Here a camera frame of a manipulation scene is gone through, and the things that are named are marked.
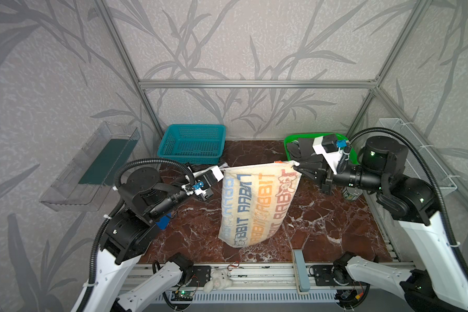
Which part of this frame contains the metal tin can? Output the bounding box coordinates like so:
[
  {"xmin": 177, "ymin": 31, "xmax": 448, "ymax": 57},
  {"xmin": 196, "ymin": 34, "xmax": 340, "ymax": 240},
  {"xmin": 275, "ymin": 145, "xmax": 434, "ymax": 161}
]
[{"xmin": 342, "ymin": 187, "xmax": 363, "ymax": 202}]

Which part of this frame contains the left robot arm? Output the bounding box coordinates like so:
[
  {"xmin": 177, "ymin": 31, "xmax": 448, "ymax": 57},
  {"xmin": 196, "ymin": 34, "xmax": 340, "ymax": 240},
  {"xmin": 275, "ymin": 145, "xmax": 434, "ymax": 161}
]
[{"xmin": 72, "ymin": 158, "xmax": 224, "ymax": 311}]

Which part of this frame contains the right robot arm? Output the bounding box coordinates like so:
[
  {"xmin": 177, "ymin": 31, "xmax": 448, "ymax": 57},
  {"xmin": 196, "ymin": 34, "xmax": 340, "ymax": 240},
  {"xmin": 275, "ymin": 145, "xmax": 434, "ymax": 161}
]
[{"xmin": 286, "ymin": 127, "xmax": 468, "ymax": 311}]

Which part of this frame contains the green lit circuit board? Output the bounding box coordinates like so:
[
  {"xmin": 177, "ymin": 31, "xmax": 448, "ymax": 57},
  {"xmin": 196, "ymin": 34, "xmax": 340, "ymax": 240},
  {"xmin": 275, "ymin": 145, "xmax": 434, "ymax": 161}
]
[{"xmin": 170, "ymin": 291, "xmax": 195, "ymax": 302}]

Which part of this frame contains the grey blue sponge block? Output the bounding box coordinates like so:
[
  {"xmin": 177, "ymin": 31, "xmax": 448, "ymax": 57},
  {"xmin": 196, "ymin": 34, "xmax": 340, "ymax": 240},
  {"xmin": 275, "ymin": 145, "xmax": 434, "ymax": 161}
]
[{"xmin": 292, "ymin": 250, "xmax": 311, "ymax": 295}]

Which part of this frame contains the grey towel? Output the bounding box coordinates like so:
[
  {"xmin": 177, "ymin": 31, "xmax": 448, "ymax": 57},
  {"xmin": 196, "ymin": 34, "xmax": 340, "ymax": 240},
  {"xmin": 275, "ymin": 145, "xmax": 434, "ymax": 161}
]
[{"xmin": 286, "ymin": 138, "xmax": 316, "ymax": 161}]

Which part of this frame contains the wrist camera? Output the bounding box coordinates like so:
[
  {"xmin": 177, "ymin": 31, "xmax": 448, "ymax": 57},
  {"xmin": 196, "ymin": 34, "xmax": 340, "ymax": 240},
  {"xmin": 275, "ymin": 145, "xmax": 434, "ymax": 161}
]
[
  {"xmin": 312, "ymin": 133, "xmax": 350, "ymax": 175},
  {"xmin": 193, "ymin": 165, "xmax": 224, "ymax": 192}
]

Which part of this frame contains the white plush toy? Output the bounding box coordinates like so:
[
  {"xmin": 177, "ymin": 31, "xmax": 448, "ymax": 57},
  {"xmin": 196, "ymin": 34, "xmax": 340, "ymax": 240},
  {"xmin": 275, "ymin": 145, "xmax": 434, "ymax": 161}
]
[{"xmin": 203, "ymin": 269, "xmax": 233, "ymax": 293}]

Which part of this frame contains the white wire mesh basket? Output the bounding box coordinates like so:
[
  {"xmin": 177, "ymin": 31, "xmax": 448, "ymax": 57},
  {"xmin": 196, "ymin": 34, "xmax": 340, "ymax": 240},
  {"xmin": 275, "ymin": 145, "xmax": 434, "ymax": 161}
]
[{"xmin": 376, "ymin": 118, "xmax": 458, "ymax": 196}]

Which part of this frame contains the clear plastic wall bin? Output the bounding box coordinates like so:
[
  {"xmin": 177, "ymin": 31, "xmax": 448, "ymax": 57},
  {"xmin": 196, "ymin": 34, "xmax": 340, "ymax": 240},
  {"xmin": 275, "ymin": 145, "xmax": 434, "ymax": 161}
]
[{"xmin": 40, "ymin": 122, "xmax": 140, "ymax": 212}]

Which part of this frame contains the green plastic basket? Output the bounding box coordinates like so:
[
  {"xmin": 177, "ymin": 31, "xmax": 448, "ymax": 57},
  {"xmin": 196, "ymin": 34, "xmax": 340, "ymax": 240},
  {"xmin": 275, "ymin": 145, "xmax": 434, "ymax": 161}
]
[{"xmin": 283, "ymin": 133, "xmax": 359, "ymax": 165}]

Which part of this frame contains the teal plastic basket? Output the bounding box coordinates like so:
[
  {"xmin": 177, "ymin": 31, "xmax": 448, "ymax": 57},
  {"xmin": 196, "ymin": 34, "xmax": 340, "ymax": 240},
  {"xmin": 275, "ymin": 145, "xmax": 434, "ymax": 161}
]
[{"xmin": 157, "ymin": 124, "xmax": 226, "ymax": 165}]

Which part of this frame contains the printed rabbit towel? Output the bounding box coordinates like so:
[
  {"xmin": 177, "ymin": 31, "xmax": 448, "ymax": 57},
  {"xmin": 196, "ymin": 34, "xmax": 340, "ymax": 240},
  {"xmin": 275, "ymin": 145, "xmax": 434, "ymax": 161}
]
[{"xmin": 218, "ymin": 161, "xmax": 301, "ymax": 248}]

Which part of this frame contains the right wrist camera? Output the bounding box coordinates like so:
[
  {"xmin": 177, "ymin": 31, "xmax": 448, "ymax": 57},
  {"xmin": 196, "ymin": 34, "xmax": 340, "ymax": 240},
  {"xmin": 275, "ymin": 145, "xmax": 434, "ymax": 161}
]
[{"xmin": 312, "ymin": 133, "xmax": 350, "ymax": 175}]

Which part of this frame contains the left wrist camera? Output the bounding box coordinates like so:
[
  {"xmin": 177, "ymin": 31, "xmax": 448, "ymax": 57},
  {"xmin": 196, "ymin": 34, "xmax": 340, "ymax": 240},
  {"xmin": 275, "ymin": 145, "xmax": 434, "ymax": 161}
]
[{"xmin": 193, "ymin": 165, "xmax": 224, "ymax": 192}]

